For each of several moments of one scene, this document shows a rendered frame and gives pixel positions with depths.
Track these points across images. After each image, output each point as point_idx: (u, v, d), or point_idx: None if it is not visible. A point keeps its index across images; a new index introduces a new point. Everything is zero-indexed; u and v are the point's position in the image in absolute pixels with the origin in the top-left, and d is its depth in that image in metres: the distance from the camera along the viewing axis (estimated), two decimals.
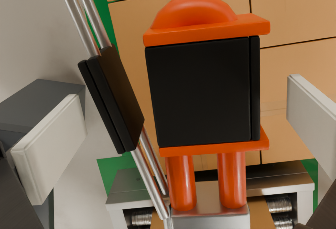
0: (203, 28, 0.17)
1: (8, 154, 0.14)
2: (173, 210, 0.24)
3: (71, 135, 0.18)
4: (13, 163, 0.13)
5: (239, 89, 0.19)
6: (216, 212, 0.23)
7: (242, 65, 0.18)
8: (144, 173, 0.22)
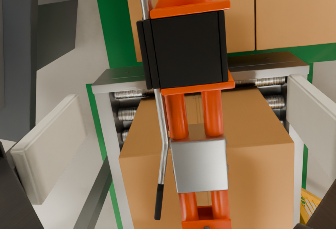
0: (188, 6, 0.27)
1: (8, 154, 0.14)
2: (172, 139, 0.34)
3: (71, 135, 0.18)
4: (13, 163, 0.13)
5: (213, 46, 0.29)
6: (202, 139, 0.33)
7: (214, 29, 0.28)
8: (160, 107, 0.32)
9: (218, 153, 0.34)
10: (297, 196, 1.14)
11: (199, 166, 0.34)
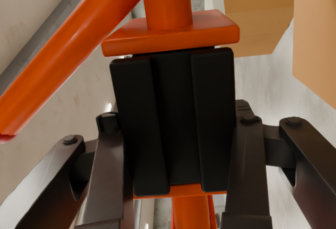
0: None
1: (114, 126, 0.16)
2: None
3: None
4: None
5: None
6: None
7: None
8: None
9: None
10: None
11: None
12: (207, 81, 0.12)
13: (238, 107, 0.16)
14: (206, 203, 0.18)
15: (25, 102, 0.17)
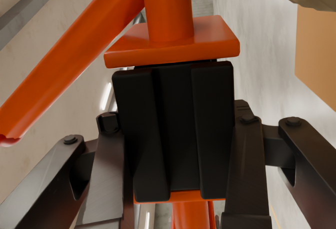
0: None
1: (114, 126, 0.16)
2: None
3: None
4: None
5: None
6: None
7: None
8: None
9: None
10: None
11: None
12: (207, 94, 0.13)
13: (238, 107, 0.16)
14: (205, 207, 0.18)
15: (30, 107, 0.18)
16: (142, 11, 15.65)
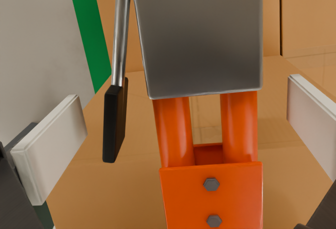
0: None
1: (8, 154, 0.14)
2: None
3: (71, 135, 0.18)
4: (13, 163, 0.13)
5: None
6: None
7: None
8: None
9: None
10: None
11: (197, 28, 0.15)
12: None
13: None
14: None
15: None
16: None
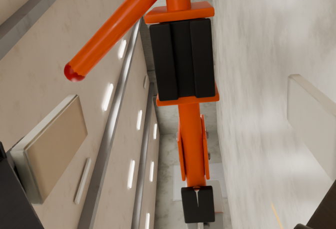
0: None
1: (8, 154, 0.14)
2: None
3: (71, 135, 0.18)
4: (13, 163, 0.13)
5: None
6: None
7: None
8: None
9: None
10: None
11: None
12: (198, 35, 0.25)
13: None
14: (199, 114, 0.30)
15: (94, 54, 0.30)
16: None
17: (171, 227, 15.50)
